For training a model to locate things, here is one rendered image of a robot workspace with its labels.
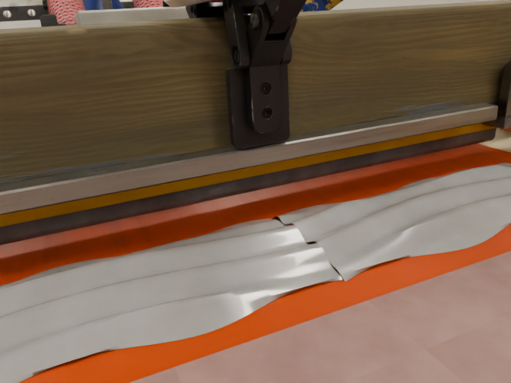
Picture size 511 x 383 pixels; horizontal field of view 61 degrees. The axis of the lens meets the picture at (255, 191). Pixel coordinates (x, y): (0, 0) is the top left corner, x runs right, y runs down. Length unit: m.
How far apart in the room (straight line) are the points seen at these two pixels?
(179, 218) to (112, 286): 0.08
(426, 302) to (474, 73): 0.19
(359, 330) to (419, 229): 0.07
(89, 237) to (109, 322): 0.09
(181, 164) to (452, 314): 0.14
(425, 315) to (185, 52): 0.16
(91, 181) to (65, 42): 0.06
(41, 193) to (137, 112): 0.06
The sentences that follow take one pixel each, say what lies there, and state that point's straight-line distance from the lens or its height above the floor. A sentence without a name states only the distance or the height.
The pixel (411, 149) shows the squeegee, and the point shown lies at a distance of 0.32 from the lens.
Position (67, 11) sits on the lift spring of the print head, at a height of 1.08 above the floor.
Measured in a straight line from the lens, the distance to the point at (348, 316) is 0.17.
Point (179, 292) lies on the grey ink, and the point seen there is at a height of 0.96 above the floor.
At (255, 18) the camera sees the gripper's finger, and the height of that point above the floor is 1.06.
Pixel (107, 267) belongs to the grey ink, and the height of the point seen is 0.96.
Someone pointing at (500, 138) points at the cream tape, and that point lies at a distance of 0.41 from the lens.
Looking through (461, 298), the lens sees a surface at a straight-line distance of 0.19.
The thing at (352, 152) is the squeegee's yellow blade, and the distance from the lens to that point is 0.29.
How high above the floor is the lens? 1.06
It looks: 21 degrees down
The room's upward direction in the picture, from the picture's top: 4 degrees counter-clockwise
